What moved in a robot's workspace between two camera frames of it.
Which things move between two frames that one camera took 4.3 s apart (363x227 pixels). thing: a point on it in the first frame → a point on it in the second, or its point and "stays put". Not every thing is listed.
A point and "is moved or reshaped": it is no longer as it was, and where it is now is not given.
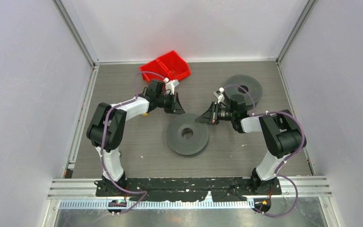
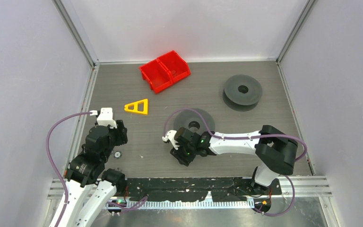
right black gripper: x=211 y=116 → x=183 y=159
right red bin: x=176 y=67 stays put
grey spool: x=185 y=135 is moved or reshaped
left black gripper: x=176 y=106 → x=121 y=131
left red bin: x=154 y=66 stays put
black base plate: x=177 y=189 stays put
